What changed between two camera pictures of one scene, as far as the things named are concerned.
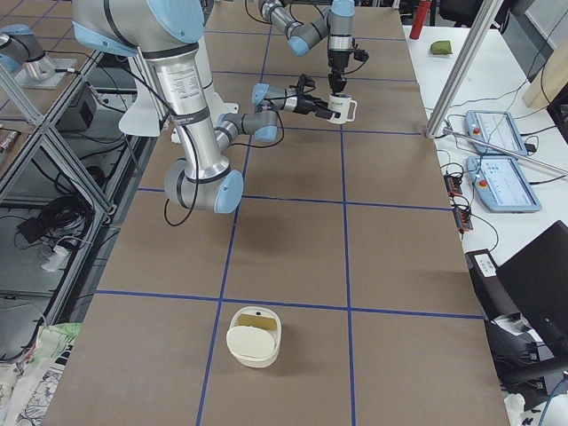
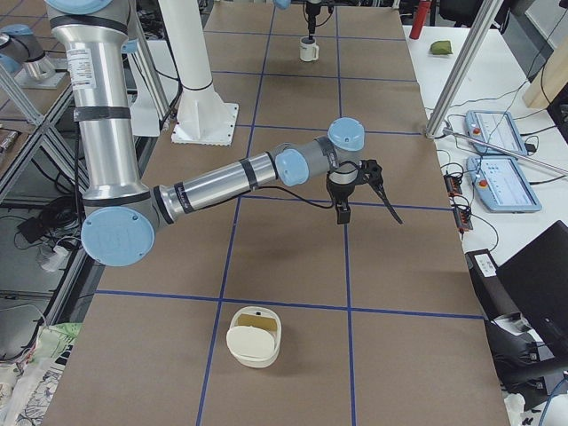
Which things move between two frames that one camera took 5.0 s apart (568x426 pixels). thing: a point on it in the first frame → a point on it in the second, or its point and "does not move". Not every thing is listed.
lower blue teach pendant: x=502 y=185 does not move
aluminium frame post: x=487 y=14 does not move
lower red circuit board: x=462 y=219 does not move
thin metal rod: x=452 y=132 does not move
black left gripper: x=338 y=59 → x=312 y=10
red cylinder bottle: x=422 y=8 does not move
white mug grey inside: x=343 y=104 → x=309 y=49
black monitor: x=536 y=277 does not move
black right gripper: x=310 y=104 → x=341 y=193
